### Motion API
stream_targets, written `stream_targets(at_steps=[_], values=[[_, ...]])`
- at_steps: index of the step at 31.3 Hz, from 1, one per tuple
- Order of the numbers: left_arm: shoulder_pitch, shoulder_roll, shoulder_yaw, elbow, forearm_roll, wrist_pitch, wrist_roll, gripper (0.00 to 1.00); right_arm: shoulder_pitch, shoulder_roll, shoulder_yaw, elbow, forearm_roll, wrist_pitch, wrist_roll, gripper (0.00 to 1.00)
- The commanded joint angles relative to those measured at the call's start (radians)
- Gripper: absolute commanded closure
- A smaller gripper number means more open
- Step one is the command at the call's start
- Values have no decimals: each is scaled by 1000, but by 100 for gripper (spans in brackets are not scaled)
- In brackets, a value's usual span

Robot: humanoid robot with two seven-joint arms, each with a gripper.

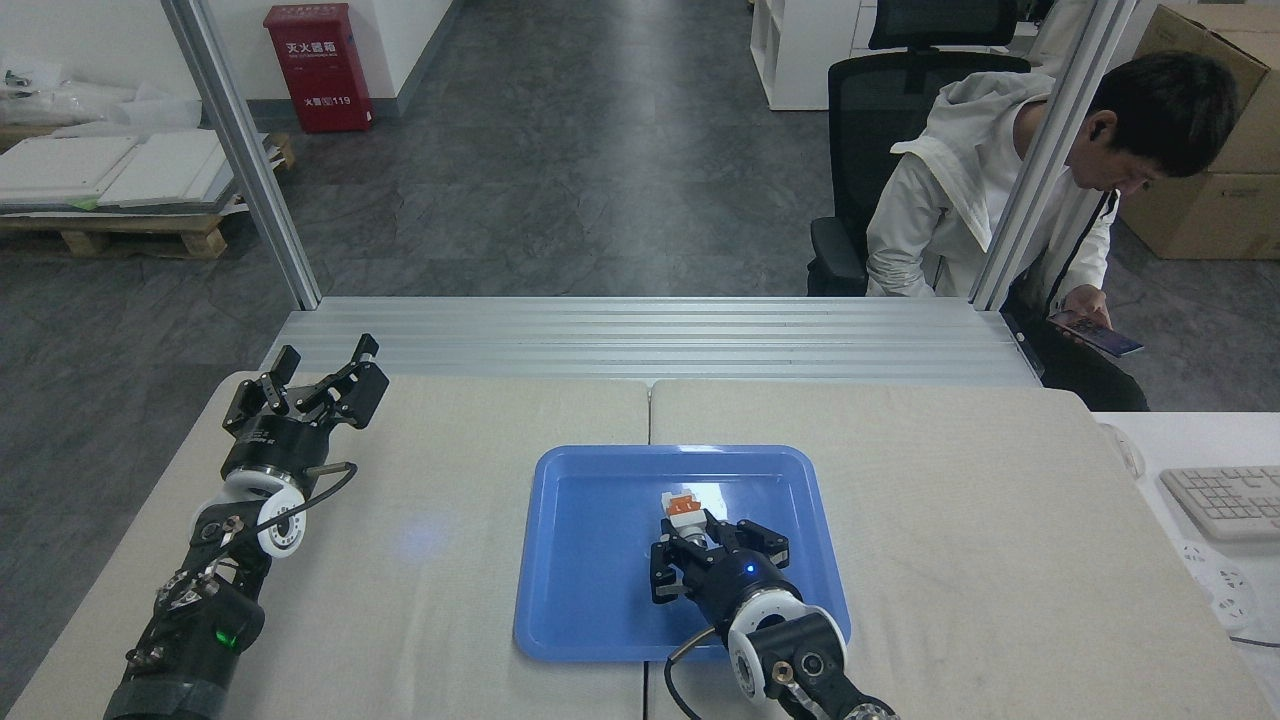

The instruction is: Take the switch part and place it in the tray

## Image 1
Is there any clear plastic wrapping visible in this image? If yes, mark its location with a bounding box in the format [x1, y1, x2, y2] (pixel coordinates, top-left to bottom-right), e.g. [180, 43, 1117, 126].
[0, 65, 203, 133]

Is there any black office chair headrest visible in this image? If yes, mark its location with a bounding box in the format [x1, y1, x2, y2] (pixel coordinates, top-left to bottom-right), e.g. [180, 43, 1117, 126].
[868, 0, 1023, 51]

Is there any white side table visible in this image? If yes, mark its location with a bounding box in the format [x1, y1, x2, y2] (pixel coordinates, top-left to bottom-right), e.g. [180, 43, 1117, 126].
[1090, 410, 1280, 703]

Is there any blue plastic tray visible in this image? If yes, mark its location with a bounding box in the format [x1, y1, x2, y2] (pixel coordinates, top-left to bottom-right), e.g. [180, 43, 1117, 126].
[513, 445, 853, 663]

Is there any low cardboard box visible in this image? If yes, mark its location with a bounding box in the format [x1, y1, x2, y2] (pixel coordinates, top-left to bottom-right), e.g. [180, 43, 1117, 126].
[1118, 172, 1280, 261]

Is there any white shelf cabinet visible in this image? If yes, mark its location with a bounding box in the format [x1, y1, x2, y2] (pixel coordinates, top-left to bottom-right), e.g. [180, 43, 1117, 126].
[750, 0, 881, 111]

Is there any dark smartphone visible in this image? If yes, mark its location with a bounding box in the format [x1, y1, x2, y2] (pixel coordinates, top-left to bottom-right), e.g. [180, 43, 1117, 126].
[1047, 310, 1146, 359]

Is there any white keyboard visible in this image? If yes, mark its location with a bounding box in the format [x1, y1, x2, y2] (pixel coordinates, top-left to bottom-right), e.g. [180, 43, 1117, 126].
[1160, 466, 1280, 543]

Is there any large cardboard box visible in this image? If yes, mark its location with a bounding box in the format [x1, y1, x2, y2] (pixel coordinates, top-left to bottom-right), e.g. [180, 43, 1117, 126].
[1130, 3, 1280, 177]

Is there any silver aluminium table rail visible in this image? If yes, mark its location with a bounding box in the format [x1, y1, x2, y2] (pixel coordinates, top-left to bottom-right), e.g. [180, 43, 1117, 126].
[262, 296, 1043, 388]

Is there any person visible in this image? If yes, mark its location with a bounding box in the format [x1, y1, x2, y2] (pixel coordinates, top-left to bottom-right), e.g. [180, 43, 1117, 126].
[865, 50, 1243, 412]

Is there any red fire extinguisher box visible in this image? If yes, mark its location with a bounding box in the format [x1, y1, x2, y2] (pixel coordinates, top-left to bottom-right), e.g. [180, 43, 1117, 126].
[263, 3, 375, 135]

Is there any wooden pallet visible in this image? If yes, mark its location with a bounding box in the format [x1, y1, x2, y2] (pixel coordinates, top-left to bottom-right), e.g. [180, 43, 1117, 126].
[0, 133, 298, 261]

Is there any stack of white boards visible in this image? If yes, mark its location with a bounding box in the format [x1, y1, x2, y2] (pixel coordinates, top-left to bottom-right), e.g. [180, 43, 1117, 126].
[0, 128, 271, 213]

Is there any silver aluminium post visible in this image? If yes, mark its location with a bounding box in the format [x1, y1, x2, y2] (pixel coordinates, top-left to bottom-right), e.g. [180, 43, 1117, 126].
[968, 0, 1143, 311]
[160, 0, 323, 311]

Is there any beige table mat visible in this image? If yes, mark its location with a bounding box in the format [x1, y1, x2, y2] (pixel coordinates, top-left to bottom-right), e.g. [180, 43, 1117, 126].
[5, 372, 653, 720]
[645, 378, 1276, 720]

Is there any white power strip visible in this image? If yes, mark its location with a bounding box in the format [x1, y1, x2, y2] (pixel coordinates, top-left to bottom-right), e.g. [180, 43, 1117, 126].
[1178, 540, 1261, 631]

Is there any white computer mouse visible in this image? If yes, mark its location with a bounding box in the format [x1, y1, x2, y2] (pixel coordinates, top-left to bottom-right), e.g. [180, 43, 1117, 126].
[1098, 423, 1147, 481]

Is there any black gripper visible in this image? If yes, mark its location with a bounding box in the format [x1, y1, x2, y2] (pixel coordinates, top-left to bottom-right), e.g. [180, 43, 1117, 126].
[650, 511, 802, 632]
[222, 334, 391, 484]

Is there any black mesh office chair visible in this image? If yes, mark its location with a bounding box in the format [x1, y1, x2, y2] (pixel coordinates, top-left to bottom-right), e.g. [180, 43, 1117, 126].
[807, 50, 1032, 298]

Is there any white switch part green button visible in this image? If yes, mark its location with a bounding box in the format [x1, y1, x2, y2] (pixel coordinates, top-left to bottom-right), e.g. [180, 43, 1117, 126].
[660, 489, 714, 546]

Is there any person's hand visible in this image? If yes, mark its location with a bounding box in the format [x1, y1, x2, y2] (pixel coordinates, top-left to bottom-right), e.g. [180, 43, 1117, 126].
[1063, 284, 1115, 332]

